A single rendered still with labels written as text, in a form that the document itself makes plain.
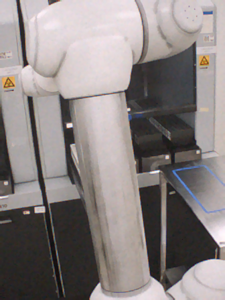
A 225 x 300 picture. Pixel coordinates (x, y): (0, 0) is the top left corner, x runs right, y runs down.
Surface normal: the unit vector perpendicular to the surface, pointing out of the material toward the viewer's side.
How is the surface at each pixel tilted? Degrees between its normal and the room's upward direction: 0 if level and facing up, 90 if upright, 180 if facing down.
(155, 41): 106
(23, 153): 90
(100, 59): 80
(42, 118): 90
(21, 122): 90
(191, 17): 71
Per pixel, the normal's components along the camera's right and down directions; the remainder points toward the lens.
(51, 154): 0.25, 0.36
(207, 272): 0.11, -0.92
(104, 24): 0.30, 0.04
